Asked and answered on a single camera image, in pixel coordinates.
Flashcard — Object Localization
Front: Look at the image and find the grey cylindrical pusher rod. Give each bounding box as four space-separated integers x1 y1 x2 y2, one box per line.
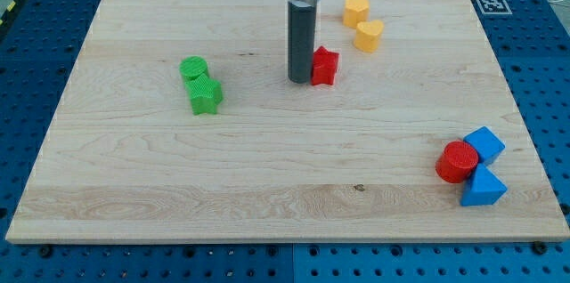
288 2 316 84

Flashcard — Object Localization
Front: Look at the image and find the red star block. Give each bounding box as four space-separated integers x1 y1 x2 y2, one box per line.
311 46 339 85

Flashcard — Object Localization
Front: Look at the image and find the yellow heart block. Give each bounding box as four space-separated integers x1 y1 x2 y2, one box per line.
353 20 385 53

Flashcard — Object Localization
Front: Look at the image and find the green star block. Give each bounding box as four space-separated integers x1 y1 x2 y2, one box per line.
185 74 224 115

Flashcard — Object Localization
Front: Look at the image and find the yellow hexagon block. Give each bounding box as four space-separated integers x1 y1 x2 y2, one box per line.
343 0 370 28

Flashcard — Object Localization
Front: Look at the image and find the green cylinder block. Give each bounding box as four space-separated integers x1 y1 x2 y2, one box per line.
179 56 209 89

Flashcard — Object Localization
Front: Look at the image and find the wooden board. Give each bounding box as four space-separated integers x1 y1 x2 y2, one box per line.
6 0 569 244

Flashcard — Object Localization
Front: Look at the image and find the white fiducial marker tag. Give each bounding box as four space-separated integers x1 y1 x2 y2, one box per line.
476 0 512 15

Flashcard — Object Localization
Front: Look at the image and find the red cylinder block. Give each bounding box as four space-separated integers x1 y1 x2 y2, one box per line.
435 141 479 183

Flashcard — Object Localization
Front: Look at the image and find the blue cube block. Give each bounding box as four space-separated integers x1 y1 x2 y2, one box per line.
463 126 506 166

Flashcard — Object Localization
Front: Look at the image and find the blue triangle block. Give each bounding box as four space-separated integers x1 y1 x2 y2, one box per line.
460 164 508 206

